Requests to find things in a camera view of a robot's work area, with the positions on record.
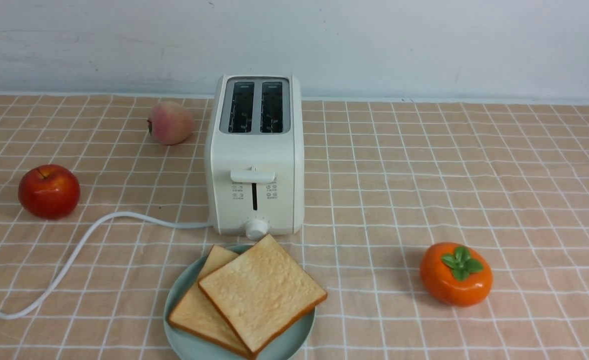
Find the light green plate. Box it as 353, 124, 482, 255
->
163, 254, 317, 360

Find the white power cable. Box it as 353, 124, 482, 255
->
0, 211, 211, 320

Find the orange persimmon with green leaf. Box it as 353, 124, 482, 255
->
419, 242, 494, 307

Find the red apple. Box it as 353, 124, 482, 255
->
17, 163, 81, 220

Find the toast slice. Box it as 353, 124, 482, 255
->
166, 244, 256, 360
197, 234, 328, 357

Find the white two-slot toaster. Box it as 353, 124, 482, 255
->
203, 75, 305, 241

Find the pink peach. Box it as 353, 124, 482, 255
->
147, 101, 196, 146

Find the orange checkered tablecloth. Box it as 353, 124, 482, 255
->
0, 95, 589, 360

